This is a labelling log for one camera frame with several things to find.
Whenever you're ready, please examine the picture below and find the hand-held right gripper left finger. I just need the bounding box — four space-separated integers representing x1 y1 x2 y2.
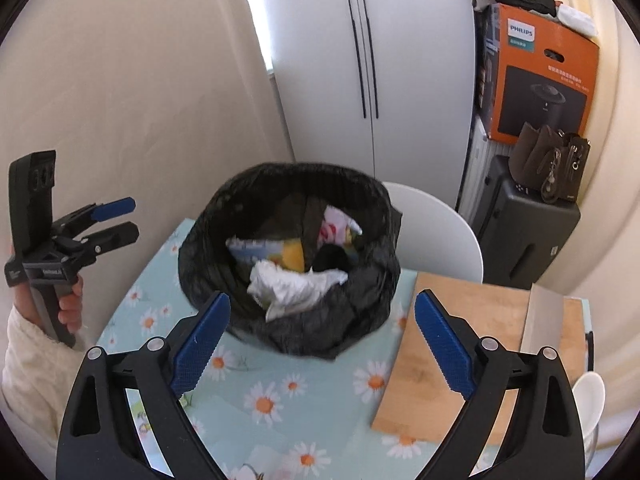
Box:
55 290 233 480

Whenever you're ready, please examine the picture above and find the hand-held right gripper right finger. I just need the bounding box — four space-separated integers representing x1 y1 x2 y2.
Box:
414 288 586 480

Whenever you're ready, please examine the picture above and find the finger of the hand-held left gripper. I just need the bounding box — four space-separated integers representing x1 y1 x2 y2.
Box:
74 220 141 264
52 197 137 235

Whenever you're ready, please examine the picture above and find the clear bin with black bag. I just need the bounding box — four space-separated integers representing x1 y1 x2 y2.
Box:
177 161 404 360

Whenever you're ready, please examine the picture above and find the pink and blue wrapper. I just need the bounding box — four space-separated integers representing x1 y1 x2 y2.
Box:
226 236 282 264

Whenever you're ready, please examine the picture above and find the white tissue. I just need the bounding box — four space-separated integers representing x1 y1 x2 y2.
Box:
247 259 349 324

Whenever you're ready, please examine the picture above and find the clear printed plastic bag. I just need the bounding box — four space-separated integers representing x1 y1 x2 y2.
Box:
319 204 364 247

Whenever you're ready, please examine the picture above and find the person's left forearm white sleeve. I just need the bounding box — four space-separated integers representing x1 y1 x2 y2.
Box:
0 304 90 461

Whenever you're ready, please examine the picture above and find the person's left hand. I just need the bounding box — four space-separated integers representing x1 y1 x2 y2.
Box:
57 276 85 336

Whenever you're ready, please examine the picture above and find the wooden cutting board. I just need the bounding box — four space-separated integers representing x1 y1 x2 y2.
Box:
370 272 589 447

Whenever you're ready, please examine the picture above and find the white chair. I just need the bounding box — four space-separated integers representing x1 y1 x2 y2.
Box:
381 181 485 286

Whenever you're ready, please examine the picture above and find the black suitcase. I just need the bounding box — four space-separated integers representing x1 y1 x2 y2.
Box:
471 153 582 292

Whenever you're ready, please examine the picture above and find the beige mug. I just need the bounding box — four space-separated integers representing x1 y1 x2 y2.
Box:
570 372 606 442

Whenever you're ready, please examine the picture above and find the white ribbed suitcase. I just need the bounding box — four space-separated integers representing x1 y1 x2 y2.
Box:
456 114 502 222

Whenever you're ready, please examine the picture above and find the brown leather handbag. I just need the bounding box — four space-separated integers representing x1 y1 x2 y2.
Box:
508 120 591 205

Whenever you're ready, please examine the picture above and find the cream curtain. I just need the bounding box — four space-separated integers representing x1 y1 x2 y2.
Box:
542 0 640 461

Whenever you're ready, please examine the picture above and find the white wardrobe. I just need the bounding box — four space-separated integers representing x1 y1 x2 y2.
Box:
240 0 483 211

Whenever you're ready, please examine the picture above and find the orange cardboard box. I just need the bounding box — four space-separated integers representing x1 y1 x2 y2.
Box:
480 2 601 147

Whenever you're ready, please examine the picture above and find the white pouch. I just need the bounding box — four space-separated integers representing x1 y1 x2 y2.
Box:
556 2 599 39

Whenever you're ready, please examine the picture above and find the cleaver with black handle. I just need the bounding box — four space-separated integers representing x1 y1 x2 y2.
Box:
519 283 566 357

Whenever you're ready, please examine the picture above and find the black wardrobe handle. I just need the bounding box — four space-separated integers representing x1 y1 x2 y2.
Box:
341 0 369 119
355 0 380 119

